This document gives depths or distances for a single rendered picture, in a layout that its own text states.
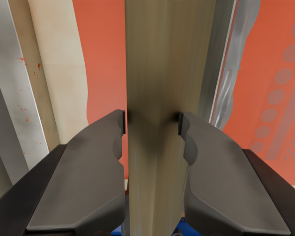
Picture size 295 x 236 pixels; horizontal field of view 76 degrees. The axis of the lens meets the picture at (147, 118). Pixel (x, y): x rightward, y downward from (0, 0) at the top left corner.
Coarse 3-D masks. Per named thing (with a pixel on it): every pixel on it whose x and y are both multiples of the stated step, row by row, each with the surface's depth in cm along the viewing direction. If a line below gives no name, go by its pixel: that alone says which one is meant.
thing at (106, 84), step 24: (96, 72) 25; (120, 72) 25; (240, 72) 25; (264, 72) 25; (96, 96) 26; (120, 96) 26; (240, 96) 26; (264, 96) 26; (96, 120) 28; (240, 120) 28; (240, 144) 30; (288, 168) 33
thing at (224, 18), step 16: (224, 0) 13; (224, 16) 13; (224, 32) 13; (208, 48) 14; (224, 48) 14; (208, 64) 15; (224, 64) 15; (208, 80) 15; (208, 96) 16; (208, 112) 16
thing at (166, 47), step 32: (128, 0) 10; (160, 0) 9; (192, 0) 10; (128, 32) 10; (160, 32) 9; (192, 32) 11; (128, 64) 11; (160, 64) 10; (192, 64) 13; (128, 96) 12; (160, 96) 11; (192, 96) 15; (128, 128) 13; (160, 128) 12; (128, 160) 15; (160, 160) 13; (160, 192) 15; (160, 224) 18
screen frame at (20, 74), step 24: (0, 0) 18; (24, 0) 20; (0, 24) 19; (24, 24) 21; (0, 48) 20; (24, 48) 21; (0, 72) 21; (24, 72) 21; (24, 96) 23; (48, 96) 26; (24, 120) 24; (48, 120) 26; (24, 144) 26; (48, 144) 26
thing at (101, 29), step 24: (72, 0) 21; (96, 0) 21; (120, 0) 21; (264, 0) 21; (288, 0) 21; (96, 24) 22; (120, 24) 22; (264, 24) 22; (288, 24) 22; (96, 48) 23; (120, 48) 23; (264, 48) 23
